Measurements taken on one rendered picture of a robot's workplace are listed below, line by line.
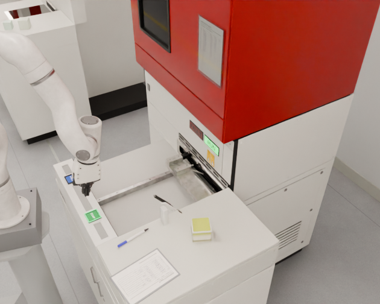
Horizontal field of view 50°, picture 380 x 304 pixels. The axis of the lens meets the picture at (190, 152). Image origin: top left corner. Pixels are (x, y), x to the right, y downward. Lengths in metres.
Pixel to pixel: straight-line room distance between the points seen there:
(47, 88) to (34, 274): 1.05
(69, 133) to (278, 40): 0.79
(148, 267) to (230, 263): 0.30
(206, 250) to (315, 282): 1.29
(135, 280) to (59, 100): 0.68
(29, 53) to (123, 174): 0.95
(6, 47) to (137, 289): 0.90
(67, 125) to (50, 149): 2.33
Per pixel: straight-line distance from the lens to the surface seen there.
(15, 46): 1.37
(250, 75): 1.53
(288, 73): 1.67
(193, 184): 1.96
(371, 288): 2.87
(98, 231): 1.71
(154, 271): 1.55
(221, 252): 1.60
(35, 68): 1.38
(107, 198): 1.98
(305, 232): 2.67
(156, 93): 2.22
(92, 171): 1.57
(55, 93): 1.40
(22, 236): 1.87
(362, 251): 3.02
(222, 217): 1.71
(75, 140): 1.39
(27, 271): 2.13
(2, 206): 1.84
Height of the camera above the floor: 2.26
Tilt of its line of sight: 40 degrees down
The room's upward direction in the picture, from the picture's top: straight up
